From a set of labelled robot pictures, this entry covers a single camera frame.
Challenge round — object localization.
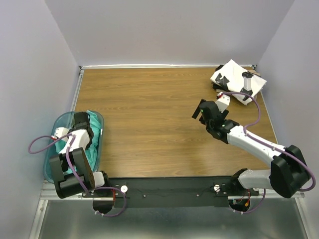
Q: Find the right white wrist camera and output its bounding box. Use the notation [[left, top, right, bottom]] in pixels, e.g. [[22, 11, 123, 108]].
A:
[[215, 92, 230, 113]]

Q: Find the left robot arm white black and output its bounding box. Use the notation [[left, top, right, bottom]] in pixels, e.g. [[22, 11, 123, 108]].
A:
[[48, 111, 111, 199]]

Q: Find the clear blue plastic bin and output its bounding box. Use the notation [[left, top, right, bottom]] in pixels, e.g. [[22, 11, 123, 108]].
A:
[[42, 111, 105, 184]]

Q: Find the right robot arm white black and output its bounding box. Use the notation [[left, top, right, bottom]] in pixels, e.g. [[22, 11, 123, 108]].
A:
[[192, 97, 311, 198]]

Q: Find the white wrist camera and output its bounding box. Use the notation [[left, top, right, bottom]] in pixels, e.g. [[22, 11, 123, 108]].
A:
[[215, 92, 230, 113], [54, 127, 69, 138]]

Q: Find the white black folded t-shirt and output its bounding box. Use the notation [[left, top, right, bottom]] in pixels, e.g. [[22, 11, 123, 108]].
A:
[[210, 59, 267, 98]]

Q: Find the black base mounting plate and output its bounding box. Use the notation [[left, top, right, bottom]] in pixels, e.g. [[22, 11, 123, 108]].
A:
[[88, 176, 259, 216]]

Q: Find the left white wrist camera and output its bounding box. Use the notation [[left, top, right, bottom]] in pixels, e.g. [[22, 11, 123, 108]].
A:
[[54, 127, 69, 138]]

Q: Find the teal t-shirt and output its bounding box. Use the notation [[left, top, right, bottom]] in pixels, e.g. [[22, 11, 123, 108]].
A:
[[52, 111, 104, 172]]

